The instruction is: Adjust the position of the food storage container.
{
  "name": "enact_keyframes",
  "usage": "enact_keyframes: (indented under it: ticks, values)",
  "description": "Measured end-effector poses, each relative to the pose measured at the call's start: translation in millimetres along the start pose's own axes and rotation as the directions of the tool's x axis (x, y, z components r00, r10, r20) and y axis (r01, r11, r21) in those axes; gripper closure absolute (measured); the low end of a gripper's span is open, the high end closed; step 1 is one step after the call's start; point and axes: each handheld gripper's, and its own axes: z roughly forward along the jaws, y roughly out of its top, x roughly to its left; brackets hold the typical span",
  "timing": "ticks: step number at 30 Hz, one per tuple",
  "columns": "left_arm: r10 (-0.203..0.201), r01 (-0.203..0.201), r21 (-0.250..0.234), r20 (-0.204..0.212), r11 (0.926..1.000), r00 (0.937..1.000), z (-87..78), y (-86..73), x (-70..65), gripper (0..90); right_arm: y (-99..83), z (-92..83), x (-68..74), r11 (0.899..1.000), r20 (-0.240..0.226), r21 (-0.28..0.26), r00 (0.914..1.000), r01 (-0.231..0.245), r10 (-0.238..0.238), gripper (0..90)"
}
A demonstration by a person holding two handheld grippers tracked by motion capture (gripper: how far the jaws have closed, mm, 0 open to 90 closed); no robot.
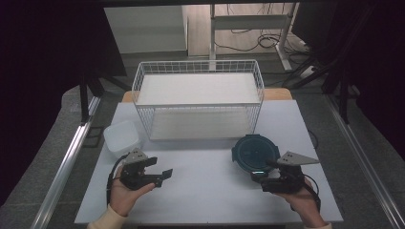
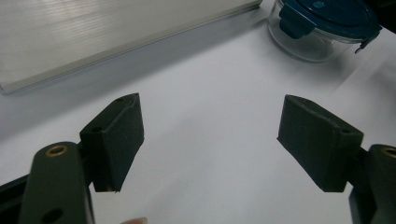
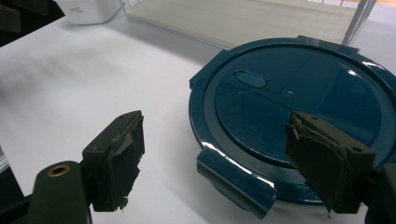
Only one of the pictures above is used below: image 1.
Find person's left hand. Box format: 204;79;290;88
109;167;157;218

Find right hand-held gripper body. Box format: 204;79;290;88
261;151;320;195

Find white metal desk frame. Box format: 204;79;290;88
208;3;300;72

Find white rectangular plastic container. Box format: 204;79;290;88
103;119;142;160

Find person's right hand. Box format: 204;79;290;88
276;180;328;228

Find hand-held gripper black cable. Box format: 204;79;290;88
300;173;322;213
106;154;129;205

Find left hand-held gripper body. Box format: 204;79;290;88
119;147;158;192

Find black square floor frame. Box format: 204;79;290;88
83;126;104;149

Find white power strip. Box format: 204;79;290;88
299;65;316;79

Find black metal stand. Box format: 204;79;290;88
77;73;132;125

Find aluminium rail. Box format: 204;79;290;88
324;94;405;229
30;94;102;229

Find black floor cables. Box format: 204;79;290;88
213;3;312;55

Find left hand-held gripper black cable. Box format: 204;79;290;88
106;154;129;205

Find white cabinet panel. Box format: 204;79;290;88
104;5;189;54

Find round container dark blue lid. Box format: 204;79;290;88
231;134;282;175

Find white wire shelf rack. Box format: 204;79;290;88
131;59;266;141

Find right hand-held gripper black cable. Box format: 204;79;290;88
300;173;322;213

